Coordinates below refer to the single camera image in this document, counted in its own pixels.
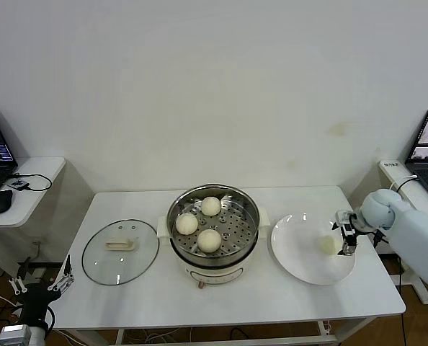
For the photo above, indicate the white side table with mouse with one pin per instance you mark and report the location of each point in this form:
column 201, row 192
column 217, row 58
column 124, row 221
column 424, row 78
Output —
column 37, row 173

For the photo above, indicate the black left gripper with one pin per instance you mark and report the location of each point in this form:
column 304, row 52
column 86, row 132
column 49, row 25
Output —
column 37, row 297

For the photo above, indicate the right black laptop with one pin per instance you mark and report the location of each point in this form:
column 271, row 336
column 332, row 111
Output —
column 426, row 176

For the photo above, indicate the pale right robot arm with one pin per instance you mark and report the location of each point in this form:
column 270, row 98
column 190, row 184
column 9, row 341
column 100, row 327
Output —
column 415, row 230

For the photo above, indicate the round white plate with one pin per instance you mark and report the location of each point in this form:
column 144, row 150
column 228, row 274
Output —
column 300, row 259

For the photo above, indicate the white main table frame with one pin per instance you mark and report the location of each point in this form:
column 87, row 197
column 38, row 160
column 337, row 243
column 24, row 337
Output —
column 271, row 340

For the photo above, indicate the pale left robot arm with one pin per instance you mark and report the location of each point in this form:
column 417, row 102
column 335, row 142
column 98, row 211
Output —
column 39, row 337

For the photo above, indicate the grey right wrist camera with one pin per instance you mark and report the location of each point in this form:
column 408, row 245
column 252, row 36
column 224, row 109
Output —
column 342, row 217

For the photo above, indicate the perforated steel steamer basket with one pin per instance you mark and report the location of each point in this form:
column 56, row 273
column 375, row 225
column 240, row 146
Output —
column 239, row 230

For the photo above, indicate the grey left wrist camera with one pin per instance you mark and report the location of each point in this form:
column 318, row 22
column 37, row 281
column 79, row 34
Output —
column 15, row 333

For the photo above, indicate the black computer mouse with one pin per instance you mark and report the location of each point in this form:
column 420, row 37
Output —
column 0, row 202

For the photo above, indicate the white steamed baozi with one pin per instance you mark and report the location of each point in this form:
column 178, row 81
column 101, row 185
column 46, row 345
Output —
column 325, row 245
column 187, row 223
column 211, row 206
column 209, row 240

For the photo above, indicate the white printed label sticker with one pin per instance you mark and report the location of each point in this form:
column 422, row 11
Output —
column 390, row 165

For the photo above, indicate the small black usb hub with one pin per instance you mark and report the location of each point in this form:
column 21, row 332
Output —
column 18, row 184

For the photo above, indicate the cream electric cooking pot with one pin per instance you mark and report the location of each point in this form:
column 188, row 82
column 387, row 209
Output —
column 217, row 272

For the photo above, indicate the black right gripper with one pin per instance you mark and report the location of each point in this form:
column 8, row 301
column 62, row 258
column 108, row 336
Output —
column 352, row 230

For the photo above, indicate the white side table with label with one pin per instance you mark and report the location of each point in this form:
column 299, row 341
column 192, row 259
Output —
column 421, row 200

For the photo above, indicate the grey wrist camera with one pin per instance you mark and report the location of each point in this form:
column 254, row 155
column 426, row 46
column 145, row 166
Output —
column 15, row 333
column 342, row 217

